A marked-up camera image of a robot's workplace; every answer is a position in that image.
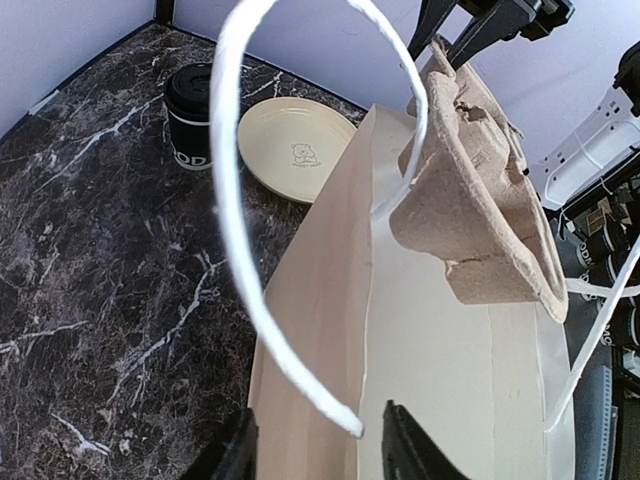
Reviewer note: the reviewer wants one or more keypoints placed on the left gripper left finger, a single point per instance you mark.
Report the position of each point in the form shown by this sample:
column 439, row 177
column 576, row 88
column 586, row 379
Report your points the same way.
column 232, row 452

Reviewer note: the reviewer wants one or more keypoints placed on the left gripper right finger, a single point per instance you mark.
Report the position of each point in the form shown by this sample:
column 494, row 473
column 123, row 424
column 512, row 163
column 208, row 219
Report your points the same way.
column 408, row 452

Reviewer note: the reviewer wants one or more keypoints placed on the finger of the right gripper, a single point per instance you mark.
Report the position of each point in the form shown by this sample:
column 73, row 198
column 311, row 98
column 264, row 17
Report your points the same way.
column 432, row 15
column 491, row 21

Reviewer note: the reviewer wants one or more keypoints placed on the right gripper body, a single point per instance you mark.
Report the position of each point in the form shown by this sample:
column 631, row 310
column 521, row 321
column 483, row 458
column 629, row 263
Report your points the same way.
column 549, row 15

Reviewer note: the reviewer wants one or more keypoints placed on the brown paper bag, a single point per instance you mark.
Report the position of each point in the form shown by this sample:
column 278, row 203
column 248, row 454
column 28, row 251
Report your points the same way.
column 351, row 319

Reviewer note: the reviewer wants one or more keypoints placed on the cardboard cup carrier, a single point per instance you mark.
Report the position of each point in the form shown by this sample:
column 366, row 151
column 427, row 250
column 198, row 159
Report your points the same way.
column 470, row 203

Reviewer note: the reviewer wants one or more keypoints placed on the black plastic cup lid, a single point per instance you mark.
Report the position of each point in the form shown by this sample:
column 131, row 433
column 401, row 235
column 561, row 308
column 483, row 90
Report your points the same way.
column 187, row 92

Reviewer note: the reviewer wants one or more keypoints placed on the black paper coffee cup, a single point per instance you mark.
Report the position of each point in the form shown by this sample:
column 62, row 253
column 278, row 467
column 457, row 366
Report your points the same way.
column 189, row 140

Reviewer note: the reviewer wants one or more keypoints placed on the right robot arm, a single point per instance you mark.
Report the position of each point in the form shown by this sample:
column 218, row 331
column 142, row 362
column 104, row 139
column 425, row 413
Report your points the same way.
column 575, row 91

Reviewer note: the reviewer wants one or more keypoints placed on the cream yellow plate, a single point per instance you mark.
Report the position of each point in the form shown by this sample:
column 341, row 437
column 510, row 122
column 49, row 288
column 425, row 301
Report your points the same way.
column 291, row 145

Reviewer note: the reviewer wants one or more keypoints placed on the left black frame post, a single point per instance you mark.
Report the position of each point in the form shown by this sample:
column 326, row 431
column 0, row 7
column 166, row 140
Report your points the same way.
column 164, row 12

